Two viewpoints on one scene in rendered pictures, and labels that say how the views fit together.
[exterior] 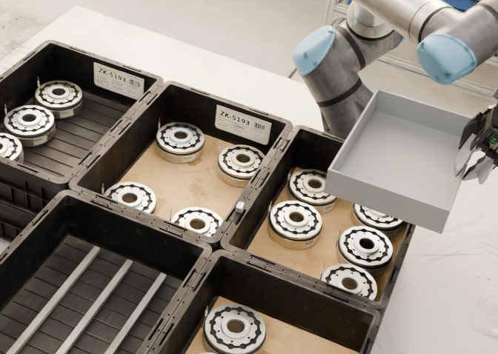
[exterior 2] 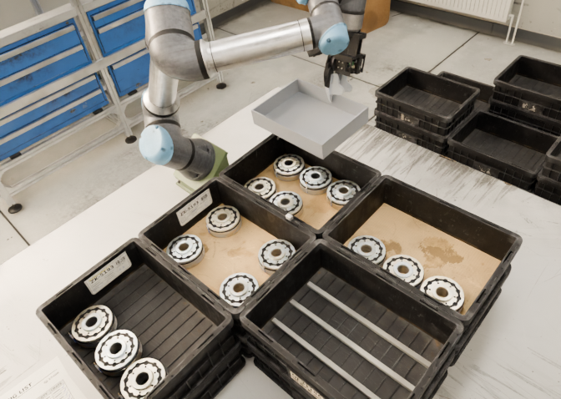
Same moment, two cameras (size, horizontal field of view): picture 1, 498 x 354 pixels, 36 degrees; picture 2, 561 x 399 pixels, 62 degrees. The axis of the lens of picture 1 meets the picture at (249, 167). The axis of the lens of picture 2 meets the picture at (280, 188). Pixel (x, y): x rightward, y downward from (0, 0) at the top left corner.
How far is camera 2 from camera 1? 0.94 m
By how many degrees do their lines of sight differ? 43
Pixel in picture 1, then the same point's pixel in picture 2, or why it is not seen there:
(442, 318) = not seen: hidden behind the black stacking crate
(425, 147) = (297, 109)
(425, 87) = (81, 161)
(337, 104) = (194, 156)
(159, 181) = (217, 272)
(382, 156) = (300, 128)
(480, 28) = (336, 12)
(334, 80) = (184, 146)
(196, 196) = (240, 253)
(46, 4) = not seen: outside the picture
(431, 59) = (338, 42)
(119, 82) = (110, 272)
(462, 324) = not seen: hidden behind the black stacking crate
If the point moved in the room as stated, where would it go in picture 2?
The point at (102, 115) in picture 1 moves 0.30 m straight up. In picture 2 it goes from (125, 299) to (80, 224)
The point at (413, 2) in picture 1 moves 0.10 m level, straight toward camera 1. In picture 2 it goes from (293, 30) to (329, 38)
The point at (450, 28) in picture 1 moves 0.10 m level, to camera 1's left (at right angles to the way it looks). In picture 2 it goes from (329, 22) to (313, 42)
